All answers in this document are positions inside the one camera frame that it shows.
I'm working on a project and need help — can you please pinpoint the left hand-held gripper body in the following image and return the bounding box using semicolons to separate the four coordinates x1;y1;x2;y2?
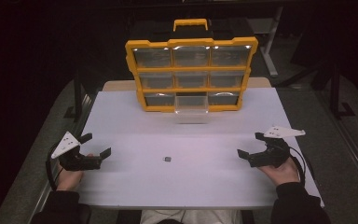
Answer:
50;131;103;172

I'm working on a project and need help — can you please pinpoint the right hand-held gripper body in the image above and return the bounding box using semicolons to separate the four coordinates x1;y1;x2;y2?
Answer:
247;125;307;169

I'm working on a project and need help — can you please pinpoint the person's left hand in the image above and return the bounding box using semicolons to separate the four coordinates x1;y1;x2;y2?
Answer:
56;153;95;191

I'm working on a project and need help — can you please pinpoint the person's right hand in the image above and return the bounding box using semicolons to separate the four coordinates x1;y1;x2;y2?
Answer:
257;156;301;188

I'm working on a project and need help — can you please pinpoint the black metal stand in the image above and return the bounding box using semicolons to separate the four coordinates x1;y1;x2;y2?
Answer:
62;72;86;121
328;61;357;119

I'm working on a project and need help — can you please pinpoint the clear plastic drawer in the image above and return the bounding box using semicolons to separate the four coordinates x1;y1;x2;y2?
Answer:
173;94;210;125

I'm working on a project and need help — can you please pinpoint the person's lap light clothing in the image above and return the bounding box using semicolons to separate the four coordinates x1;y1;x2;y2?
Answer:
140;208;243;224

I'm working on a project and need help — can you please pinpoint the white metal stand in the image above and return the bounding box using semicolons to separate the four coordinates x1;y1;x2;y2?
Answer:
247;6;284;78

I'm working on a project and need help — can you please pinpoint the yellow black drawer organizer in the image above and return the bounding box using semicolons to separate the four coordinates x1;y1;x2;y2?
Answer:
124;18;259;113

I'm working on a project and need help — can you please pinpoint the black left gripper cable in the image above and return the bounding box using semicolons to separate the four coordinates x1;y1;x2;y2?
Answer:
45;142;64;191

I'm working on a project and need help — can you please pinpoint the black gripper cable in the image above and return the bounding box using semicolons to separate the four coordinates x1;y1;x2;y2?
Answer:
45;142;64;191
286;145;308;188

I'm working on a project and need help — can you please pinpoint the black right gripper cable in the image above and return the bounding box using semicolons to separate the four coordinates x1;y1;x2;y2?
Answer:
286;145;308;188

